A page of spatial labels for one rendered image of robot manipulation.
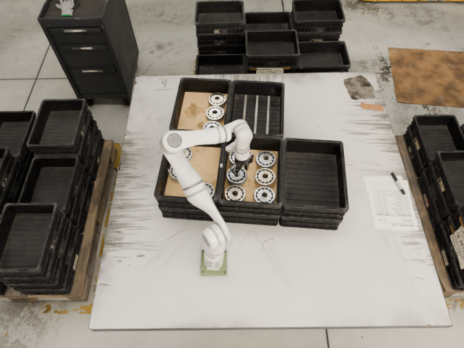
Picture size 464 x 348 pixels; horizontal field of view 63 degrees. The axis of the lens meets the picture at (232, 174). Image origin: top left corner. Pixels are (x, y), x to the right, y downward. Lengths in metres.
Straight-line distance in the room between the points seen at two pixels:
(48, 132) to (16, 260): 0.90
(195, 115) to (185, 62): 1.66
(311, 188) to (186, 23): 2.79
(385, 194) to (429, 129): 1.10
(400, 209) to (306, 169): 0.53
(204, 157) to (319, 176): 0.60
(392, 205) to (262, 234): 0.70
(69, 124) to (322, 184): 1.76
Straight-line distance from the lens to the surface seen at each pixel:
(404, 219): 2.12
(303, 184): 1.92
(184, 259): 1.88
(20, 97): 3.96
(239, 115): 2.16
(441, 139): 3.13
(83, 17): 2.93
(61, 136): 2.77
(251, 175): 1.92
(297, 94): 2.49
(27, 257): 2.39
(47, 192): 2.68
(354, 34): 4.24
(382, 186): 2.17
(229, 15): 3.47
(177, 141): 1.49
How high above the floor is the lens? 2.45
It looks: 57 degrees down
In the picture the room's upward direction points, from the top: 2 degrees counter-clockwise
